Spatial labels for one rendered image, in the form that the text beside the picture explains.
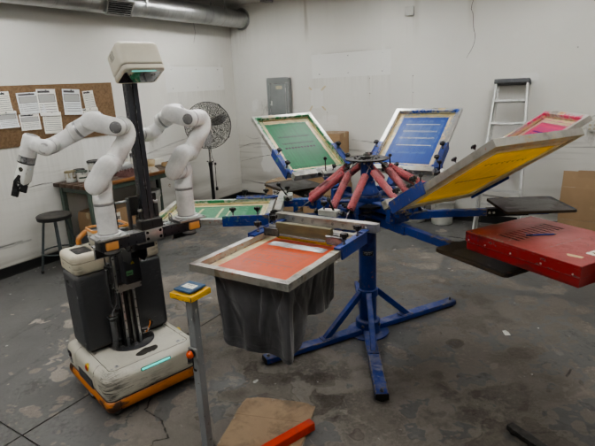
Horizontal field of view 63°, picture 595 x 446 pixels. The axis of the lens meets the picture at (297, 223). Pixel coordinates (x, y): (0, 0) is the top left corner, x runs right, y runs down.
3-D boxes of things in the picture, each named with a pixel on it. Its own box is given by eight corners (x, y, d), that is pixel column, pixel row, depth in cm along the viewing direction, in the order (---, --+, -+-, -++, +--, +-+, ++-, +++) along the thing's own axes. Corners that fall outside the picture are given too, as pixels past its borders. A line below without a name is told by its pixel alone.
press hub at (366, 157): (382, 349, 342) (382, 157, 305) (332, 336, 362) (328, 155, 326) (402, 326, 373) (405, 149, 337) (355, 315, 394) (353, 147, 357)
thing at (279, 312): (291, 366, 232) (286, 283, 220) (219, 344, 256) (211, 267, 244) (294, 364, 234) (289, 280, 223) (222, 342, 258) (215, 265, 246)
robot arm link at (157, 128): (163, 126, 253) (133, 145, 260) (176, 126, 265) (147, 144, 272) (156, 111, 253) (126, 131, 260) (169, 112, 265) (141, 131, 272)
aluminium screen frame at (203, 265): (288, 292, 210) (288, 284, 209) (189, 271, 240) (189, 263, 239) (366, 241, 273) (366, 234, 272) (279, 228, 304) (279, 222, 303)
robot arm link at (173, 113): (210, 120, 255) (197, 122, 241) (179, 139, 262) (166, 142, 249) (195, 92, 253) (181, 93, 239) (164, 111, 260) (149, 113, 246)
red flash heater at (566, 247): (656, 270, 203) (660, 242, 199) (587, 296, 183) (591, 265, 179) (529, 234, 255) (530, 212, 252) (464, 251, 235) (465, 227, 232)
